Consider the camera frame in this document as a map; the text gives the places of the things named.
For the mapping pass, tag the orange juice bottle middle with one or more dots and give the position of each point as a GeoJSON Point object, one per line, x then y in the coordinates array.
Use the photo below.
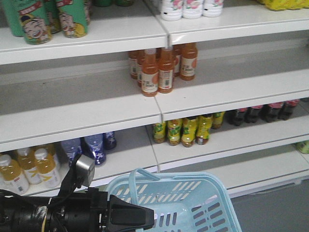
{"type": "Point", "coordinates": [26, 160]}

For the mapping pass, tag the blue sports drink bottle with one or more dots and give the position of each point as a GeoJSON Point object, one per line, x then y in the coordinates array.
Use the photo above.
{"type": "Point", "coordinates": [72, 148]}
{"type": "Point", "coordinates": [96, 148]}

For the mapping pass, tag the orange juice bottle right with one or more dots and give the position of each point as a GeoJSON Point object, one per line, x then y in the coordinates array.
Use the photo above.
{"type": "Point", "coordinates": [47, 168]}

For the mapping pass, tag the orange c100 bottle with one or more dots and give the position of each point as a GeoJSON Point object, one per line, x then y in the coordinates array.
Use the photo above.
{"type": "Point", "coordinates": [166, 70]}
{"type": "Point", "coordinates": [189, 61]}
{"type": "Point", "coordinates": [150, 74]}

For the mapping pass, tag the blue sports drink bottle right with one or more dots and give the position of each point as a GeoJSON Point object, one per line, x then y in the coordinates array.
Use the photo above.
{"type": "Point", "coordinates": [96, 148]}

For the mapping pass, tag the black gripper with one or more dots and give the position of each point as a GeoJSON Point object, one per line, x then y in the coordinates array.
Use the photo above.
{"type": "Point", "coordinates": [87, 212]}

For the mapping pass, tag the orange juice bottle left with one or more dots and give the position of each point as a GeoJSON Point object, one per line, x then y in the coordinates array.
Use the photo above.
{"type": "Point", "coordinates": [13, 175]}

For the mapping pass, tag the white ad milk bottle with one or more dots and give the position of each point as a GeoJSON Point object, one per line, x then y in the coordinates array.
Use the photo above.
{"type": "Point", "coordinates": [192, 9]}
{"type": "Point", "coordinates": [171, 10]}
{"type": "Point", "coordinates": [212, 8]}

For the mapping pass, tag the green cartoon bottle left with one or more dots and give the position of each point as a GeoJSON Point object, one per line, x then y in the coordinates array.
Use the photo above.
{"type": "Point", "coordinates": [33, 21]}

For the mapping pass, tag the orange C100 bottle front left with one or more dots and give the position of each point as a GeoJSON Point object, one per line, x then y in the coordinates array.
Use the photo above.
{"type": "Point", "coordinates": [150, 74]}

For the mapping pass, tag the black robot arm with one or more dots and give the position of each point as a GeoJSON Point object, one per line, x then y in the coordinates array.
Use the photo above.
{"type": "Point", "coordinates": [26, 213]}

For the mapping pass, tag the orange juice bottle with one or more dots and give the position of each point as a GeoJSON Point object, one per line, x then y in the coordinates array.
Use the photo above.
{"type": "Point", "coordinates": [13, 175]}
{"type": "Point", "coordinates": [47, 168]}
{"type": "Point", "coordinates": [26, 160]}

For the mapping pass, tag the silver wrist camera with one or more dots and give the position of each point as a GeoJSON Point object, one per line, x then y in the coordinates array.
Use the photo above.
{"type": "Point", "coordinates": [85, 170]}

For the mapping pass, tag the white metal shelf unit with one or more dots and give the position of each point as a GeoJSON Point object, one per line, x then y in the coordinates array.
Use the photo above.
{"type": "Point", "coordinates": [248, 56]}

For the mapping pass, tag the green cartoon bottle right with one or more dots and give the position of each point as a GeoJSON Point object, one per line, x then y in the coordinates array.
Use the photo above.
{"type": "Point", "coordinates": [72, 18]}

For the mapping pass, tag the yellow lemon tea bottle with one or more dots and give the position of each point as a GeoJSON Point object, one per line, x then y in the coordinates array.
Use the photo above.
{"type": "Point", "coordinates": [174, 131]}
{"type": "Point", "coordinates": [203, 129]}
{"type": "Point", "coordinates": [189, 130]}
{"type": "Point", "coordinates": [159, 132]}

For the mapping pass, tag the orange C100 bottle right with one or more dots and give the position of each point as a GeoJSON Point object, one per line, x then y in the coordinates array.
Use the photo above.
{"type": "Point", "coordinates": [189, 61]}

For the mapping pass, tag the light blue plastic basket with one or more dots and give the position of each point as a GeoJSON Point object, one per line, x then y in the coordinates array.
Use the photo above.
{"type": "Point", "coordinates": [182, 202]}

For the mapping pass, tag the green cartoon bottle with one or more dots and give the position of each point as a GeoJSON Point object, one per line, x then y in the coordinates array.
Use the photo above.
{"type": "Point", "coordinates": [72, 18]}
{"type": "Point", "coordinates": [33, 21]}

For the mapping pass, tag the orange C100 bottle front middle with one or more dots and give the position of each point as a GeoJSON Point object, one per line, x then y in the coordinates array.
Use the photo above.
{"type": "Point", "coordinates": [166, 70]}

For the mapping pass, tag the blue sports drink bottle left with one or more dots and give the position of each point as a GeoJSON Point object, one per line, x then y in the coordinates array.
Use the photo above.
{"type": "Point", "coordinates": [72, 148]}

